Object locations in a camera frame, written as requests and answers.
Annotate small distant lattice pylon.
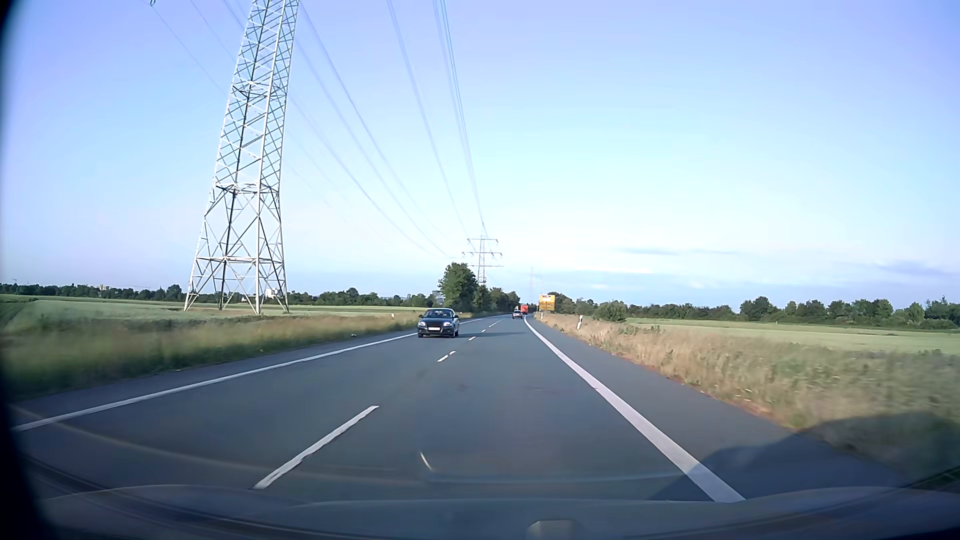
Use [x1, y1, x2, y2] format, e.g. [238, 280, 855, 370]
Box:
[462, 236, 504, 289]

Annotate group of roadside trees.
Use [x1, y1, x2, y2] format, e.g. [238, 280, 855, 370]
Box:
[438, 261, 522, 315]

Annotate dark blue car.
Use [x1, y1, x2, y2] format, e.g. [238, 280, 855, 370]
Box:
[417, 307, 461, 339]

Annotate grey asphalt road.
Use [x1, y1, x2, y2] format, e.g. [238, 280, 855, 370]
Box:
[10, 313, 912, 504]

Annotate row of trees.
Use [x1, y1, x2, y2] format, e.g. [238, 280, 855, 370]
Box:
[551, 291, 960, 330]
[0, 282, 440, 309]

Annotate road markings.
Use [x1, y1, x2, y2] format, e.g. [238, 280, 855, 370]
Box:
[12, 315, 746, 504]

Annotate large steel lattice pylon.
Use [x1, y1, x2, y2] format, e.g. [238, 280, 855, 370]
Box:
[183, 0, 301, 316]

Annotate car's own bonnet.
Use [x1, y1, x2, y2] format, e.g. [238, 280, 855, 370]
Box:
[37, 484, 960, 540]

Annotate dry grass verge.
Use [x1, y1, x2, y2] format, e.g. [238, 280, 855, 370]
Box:
[537, 312, 960, 481]
[0, 310, 474, 400]

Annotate green field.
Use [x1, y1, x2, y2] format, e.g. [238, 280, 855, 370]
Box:
[0, 294, 429, 331]
[626, 317, 960, 357]

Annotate overhead wires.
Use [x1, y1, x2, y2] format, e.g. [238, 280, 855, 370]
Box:
[146, 0, 492, 260]

